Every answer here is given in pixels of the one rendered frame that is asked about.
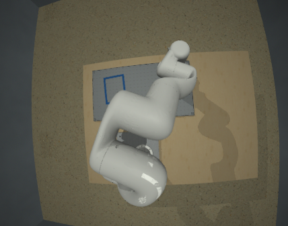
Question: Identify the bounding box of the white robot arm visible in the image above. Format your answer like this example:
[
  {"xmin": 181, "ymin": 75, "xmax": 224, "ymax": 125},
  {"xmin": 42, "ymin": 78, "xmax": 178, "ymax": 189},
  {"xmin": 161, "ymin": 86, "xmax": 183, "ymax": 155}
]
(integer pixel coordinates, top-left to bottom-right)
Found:
[{"xmin": 89, "ymin": 40, "xmax": 197, "ymax": 206}]

